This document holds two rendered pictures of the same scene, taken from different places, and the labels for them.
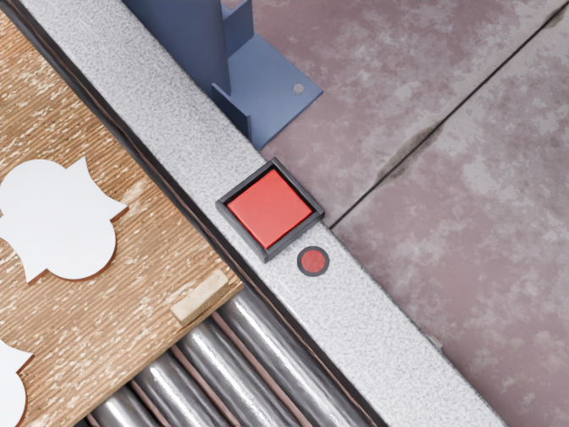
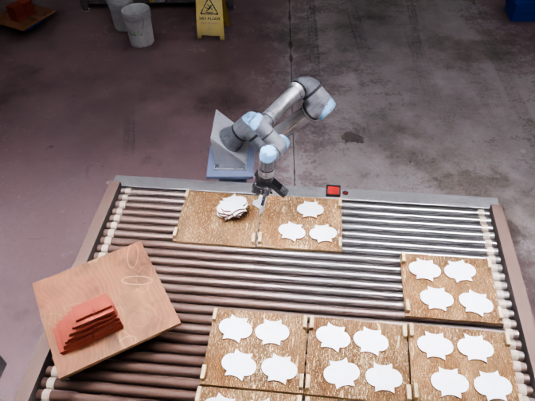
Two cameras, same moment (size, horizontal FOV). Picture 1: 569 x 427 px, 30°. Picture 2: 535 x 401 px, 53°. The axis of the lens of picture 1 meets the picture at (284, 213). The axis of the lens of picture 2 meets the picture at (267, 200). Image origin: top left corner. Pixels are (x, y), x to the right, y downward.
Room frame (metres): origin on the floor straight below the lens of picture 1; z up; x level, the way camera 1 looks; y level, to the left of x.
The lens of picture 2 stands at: (-0.81, 1.69, 2.97)
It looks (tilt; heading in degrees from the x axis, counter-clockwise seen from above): 46 degrees down; 315
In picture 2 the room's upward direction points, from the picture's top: 2 degrees counter-clockwise
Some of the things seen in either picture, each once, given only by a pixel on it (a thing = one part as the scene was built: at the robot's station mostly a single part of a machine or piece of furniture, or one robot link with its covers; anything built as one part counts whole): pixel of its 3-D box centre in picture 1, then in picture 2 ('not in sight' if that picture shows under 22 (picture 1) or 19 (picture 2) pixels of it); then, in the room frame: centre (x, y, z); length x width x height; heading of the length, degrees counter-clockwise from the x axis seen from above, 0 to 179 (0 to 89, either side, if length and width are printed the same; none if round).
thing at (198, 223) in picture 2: not in sight; (219, 218); (0.68, 0.57, 0.93); 0.41 x 0.35 x 0.02; 38
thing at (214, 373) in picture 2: not in sight; (255, 347); (0.02, 0.96, 0.94); 0.41 x 0.35 x 0.04; 38
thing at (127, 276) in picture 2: not in sight; (104, 303); (0.60, 1.29, 1.03); 0.50 x 0.50 x 0.02; 73
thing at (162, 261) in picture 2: not in sight; (293, 270); (0.19, 0.54, 0.90); 1.95 x 0.05 x 0.05; 38
